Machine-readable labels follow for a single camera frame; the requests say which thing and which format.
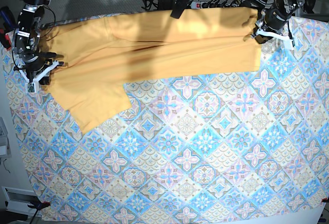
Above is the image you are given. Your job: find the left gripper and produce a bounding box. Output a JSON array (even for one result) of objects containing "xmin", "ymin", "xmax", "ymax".
[{"xmin": 251, "ymin": 8, "xmax": 295, "ymax": 50}]

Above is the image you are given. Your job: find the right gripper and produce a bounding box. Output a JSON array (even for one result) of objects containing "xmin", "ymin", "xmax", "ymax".
[{"xmin": 14, "ymin": 52, "xmax": 64, "ymax": 93}]

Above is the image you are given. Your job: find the yellow T-shirt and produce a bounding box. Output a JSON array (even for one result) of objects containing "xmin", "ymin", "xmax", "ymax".
[{"xmin": 39, "ymin": 7, "xmax": 261, "ymax": 133}]

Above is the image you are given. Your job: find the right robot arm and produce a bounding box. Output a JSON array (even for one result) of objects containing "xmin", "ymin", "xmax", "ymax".
[{"xmin": 12, "ymin": 0, "xmax": 64, "ymax": 93}]

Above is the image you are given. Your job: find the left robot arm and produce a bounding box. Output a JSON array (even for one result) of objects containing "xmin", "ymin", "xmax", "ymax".
[{"xmin": 240, "ymin": 0, "xmax": 305, "ymax": 50}]

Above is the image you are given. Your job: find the red black clamp left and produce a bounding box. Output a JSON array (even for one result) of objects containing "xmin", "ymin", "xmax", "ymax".
[{"xmin": 0, "ymin": 28, "xmax": 11, "ymax": 51}]

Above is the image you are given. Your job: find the black clamp on table edge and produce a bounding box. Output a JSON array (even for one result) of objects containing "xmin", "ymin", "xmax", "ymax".
[{"xmin": 170, "ymin": 0, "xmax": 190, "ymax": 19}]

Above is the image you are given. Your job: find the patterned blue pink tablecloth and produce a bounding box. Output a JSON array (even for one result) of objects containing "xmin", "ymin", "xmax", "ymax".
[{"xmin": 1, "ymin": 18, "xmax": 328, "ymax": 223}]

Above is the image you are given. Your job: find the orange black clamp bottom left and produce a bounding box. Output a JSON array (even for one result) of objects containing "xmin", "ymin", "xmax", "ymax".
[{"xmin": 28, "ymin": 201, "xmax": 50, "ymax": 211}]

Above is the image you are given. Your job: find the white power strip red switch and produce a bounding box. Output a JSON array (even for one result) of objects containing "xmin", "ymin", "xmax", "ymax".
[{"xmin": 190, "ymin": 1, "xmax": 229, "ymax": 9}]

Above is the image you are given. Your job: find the blue handled tool left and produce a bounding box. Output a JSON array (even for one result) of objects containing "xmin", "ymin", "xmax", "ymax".
[{"xmin": 1, "ymin": 6, "xmax": 17, "ymax": 31}]

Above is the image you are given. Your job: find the white aluminium rail bottom left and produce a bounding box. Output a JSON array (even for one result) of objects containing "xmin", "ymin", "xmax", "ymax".
[{"xmin": 2, "ymin": 186, "xmax": 39, "ymax": 216}]

